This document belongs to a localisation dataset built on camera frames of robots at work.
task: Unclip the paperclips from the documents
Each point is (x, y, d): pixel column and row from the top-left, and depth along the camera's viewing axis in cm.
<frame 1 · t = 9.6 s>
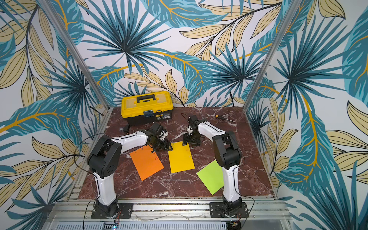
left hand: (168, 150, 93), fingers open
right hand: (187, 144, 98), fingers open
yellow black toolbox: (147, 108, 101), point 16 cm above the table
orange paper sheet: (146, 163, 92), on the table
yellow paper sheet: (180, 157, 95), on the table
small black orange tool: (217, 117, 115), on the table

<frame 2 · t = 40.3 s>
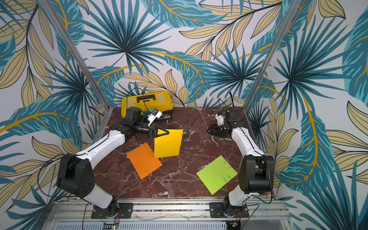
left hand: (167, 134, 73), fingers closed
right hand: (211, 130, 89), fingers open
yellow paper sheet: (169, 145, 78), point 20 cm above the table
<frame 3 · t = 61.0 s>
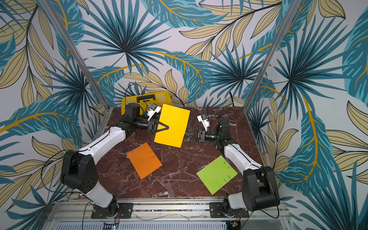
left hand: (166, 129, 73), fingers closed
right hand: (187, 134, 77), fingers closed
yellow paper sheet: (176, 118, 75), point 31 cm above the table
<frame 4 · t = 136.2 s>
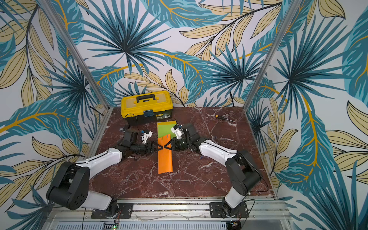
left hand: (159, 150, 83), fingers open
right hand: (165, 146, 82), fingers closed
orange paper sheet: (165, 157, 80), point 14 cm above the table
lime green paper sheet: (164, 130, 112), on the table
